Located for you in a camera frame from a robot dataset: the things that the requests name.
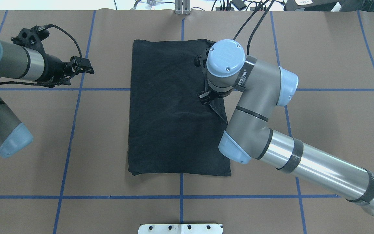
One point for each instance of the black printed t-shirt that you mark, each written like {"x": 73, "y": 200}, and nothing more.
{"x": 170, "y": 131}

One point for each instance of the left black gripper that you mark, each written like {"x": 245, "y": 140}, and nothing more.
{"x": 52, "y": 69}

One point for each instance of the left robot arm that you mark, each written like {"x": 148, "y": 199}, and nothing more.
{"x": 23, "y": 61}

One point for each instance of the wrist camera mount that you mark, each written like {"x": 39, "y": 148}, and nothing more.
{"x": 32, "y": 38}
{"x": 201, "y": 59}

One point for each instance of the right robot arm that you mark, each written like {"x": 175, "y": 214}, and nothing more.
{"x": 264, "y": 86}

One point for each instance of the aluminium frame post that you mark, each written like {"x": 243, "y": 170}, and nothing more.
{"x": 182, "y": 7}

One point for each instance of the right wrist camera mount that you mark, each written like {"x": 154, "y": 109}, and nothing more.
{"x": 201, "y": 59}

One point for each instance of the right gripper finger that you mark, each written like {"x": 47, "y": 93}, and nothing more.
{"x": 206, "y": 97}

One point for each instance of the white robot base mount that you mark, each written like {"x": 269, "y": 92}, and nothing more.
{"x": 200, "y": 228}

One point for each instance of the brown table mat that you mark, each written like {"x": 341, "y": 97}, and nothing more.
{"x": 74, "y": 178}

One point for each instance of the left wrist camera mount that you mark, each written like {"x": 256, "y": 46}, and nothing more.
{"x": 32, "y": 38}

